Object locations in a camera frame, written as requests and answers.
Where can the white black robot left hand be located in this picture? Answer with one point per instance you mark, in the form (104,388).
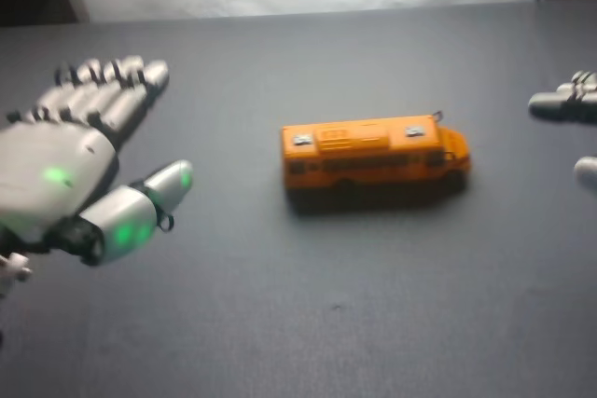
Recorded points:
(56,174)

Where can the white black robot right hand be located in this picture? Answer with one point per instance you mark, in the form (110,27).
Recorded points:
(559,106)

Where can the yellow toy school bus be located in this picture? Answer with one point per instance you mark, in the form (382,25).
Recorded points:
(373,155)

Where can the grey table cloth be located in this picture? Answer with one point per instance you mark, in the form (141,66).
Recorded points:
(354,277)

